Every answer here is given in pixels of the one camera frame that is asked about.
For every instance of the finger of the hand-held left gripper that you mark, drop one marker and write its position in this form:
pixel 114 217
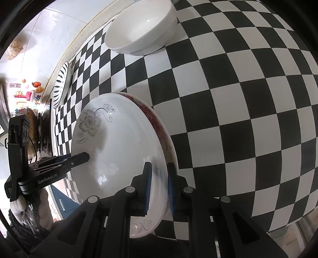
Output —
pixel 77 160
pixel 53 159

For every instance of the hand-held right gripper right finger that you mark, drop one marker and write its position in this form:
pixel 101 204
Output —
pixel 171 196

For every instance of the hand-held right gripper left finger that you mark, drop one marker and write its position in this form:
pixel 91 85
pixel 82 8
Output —
pixel 147 188

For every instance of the white plate with grey flowers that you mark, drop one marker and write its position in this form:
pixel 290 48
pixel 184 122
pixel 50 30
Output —
pixel 116 139

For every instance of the white plate with red flowers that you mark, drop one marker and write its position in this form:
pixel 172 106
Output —
pixel 164 139

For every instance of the white plate with leaf stripes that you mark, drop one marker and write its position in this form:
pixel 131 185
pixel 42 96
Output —
pixel 60 84

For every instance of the person's left forearm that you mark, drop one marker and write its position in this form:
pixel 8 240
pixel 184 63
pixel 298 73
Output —
pixel 46 208

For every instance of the blue cabinet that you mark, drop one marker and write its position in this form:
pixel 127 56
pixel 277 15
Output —
pixel 62 201

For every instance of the black white checkered tablecloth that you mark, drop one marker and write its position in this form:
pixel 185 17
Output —
pixel 223 99

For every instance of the plain white bowl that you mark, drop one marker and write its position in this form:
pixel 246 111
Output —
pixel 139 29

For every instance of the colourful wall stickers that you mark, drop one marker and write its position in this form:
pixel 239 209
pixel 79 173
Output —
pixel 27 95

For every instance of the beige wall ornament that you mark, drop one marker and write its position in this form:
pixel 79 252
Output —
pixel 15 49

